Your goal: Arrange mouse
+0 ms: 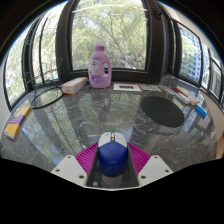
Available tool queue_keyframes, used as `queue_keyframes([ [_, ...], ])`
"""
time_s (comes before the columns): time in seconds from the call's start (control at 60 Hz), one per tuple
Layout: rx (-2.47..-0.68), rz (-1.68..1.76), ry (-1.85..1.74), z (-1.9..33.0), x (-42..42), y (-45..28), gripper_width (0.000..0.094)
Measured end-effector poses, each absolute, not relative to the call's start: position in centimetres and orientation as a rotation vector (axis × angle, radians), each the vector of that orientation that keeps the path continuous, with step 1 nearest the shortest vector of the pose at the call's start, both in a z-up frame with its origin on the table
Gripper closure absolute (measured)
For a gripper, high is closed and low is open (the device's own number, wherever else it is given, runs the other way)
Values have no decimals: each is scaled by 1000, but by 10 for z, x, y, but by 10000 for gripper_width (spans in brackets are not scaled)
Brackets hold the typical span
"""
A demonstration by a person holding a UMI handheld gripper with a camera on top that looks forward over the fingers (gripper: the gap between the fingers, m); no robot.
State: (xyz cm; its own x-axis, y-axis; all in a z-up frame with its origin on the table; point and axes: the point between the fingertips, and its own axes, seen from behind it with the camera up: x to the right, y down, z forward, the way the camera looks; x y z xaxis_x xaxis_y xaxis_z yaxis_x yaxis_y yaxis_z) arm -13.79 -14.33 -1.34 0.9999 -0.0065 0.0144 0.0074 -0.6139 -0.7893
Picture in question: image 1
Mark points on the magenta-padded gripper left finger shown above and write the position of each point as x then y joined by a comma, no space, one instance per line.
68,170

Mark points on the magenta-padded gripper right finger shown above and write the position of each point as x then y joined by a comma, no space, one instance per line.
154,170

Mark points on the blue and white computer mouse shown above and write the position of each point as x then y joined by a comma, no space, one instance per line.
112,156

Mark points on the round black mouse pad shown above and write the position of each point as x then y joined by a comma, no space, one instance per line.
162,111

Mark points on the yellow and purple box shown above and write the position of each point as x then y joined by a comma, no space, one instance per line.
16,124

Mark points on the small blue box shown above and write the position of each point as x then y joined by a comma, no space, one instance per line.
201,110

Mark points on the white and blue book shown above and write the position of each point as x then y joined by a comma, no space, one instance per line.
181,97

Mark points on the red hardcover book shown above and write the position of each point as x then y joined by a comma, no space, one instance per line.
192,99

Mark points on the colourful leaflet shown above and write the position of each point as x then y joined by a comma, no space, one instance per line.
165,89

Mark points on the map leaflet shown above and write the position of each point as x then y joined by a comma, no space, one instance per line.
149,87

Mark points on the white and orange carton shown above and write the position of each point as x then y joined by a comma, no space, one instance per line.
74,85

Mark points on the white booklet with orange edge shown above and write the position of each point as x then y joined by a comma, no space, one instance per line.
127,87

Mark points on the purple detergent bottle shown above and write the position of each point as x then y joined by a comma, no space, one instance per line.
99,71

